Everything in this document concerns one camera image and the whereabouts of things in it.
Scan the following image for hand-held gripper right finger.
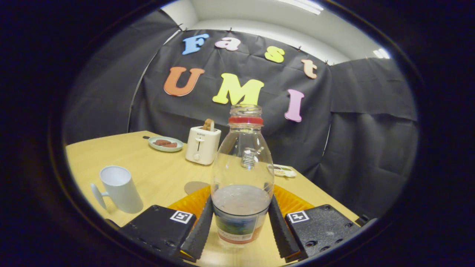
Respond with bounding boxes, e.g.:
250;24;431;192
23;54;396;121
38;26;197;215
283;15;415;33
268;184;362;263

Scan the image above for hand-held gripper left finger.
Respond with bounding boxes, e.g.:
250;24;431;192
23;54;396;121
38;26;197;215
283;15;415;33
106;185;214;262

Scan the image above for clear plastic juice bottle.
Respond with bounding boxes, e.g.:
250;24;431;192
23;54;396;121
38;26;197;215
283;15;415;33
210;105;275;245

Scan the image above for round brown coaster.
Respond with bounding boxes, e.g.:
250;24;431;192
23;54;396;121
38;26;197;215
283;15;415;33
184;181;210;195

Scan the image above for white cup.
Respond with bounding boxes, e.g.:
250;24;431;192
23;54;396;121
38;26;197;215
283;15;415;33
90;165;144;214

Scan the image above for small white dish with food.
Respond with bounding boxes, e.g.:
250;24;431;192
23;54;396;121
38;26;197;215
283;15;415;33
267;164;297;178

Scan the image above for wooden table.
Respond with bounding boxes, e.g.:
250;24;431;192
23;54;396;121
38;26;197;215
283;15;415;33
65;130;360;267

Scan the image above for small clear jar with spoon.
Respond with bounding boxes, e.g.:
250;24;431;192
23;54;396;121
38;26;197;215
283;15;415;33
241;146;265;169

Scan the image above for white toaster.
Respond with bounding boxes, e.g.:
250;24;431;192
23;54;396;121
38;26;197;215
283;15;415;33
185;126;222;166

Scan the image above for pale green plate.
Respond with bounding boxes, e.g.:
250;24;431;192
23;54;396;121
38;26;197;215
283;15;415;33
148;136;184;153

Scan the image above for black backdrop cloth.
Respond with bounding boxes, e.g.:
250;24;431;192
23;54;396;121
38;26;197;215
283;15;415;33
61;9;420;219

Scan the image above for long ceiling light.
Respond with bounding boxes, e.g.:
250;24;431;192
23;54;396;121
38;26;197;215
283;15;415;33
276;0;324;15

